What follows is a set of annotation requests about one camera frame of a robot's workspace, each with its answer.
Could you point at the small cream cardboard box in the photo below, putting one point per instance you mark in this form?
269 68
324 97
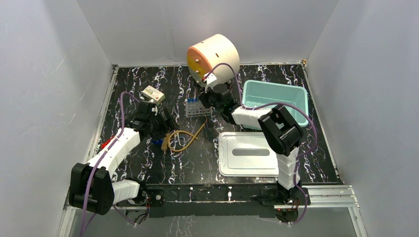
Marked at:
153 94

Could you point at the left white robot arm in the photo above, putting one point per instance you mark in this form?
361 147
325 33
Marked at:
91 187

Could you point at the clear graduated cylinder blue base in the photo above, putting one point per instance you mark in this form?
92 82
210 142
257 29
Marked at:
156 141

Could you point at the white bin lid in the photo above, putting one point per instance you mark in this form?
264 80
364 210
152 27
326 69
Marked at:
246 154

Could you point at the metal crucible tongs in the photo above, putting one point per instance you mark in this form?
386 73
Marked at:
178 139

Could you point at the clear test tube rack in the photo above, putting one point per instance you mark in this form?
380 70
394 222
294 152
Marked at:
197 110

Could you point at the light blue plastic bin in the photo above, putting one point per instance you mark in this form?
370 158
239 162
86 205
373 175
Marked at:
258 93

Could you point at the round cream drawer cabinet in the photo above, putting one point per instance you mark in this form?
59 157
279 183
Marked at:
215 53

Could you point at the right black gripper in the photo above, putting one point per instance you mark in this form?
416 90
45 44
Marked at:
203 98

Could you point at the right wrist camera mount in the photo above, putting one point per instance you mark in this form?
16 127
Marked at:
210 81

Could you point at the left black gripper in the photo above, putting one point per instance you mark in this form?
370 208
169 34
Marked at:
165 119

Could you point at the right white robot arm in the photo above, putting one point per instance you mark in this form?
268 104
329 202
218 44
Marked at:
282 133

